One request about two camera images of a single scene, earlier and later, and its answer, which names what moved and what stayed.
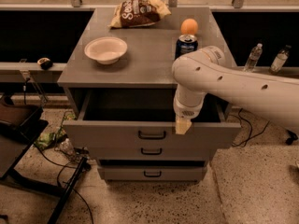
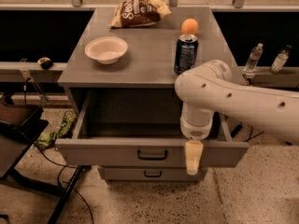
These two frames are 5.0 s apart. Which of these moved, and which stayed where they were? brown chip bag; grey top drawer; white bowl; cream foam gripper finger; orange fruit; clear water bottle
Moved: grey top drawer; cream foam gripper finger
Stayed: white bowl; orange fruit; clear water bottle; brown chip bag
